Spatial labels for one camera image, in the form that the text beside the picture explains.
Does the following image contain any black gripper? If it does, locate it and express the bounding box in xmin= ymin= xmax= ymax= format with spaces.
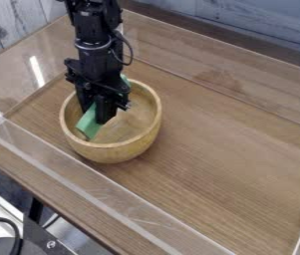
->
xmin=65 ymin=39 xmax=130 ymax=125

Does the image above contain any green rectangular block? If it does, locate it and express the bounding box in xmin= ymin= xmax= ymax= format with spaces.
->
xmin=74 ymin=73 xmax=132 ymax=138

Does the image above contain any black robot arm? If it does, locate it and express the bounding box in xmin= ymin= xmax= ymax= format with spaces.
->
xmin=58 ymin=0 xmax=134 ymax=125

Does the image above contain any brown wooden bowl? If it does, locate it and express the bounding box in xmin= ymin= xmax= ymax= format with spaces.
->
xmin=59 ymin=79 xmax=162 ymax=163

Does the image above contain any clear acrylic tray wall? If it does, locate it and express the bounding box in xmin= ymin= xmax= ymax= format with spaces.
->
xmin=0 ymin=113 xmax=235 ymax=255

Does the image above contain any black cable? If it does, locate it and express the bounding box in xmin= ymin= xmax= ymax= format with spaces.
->
xmin=0 ymin=216 xmax=25 ymax=255

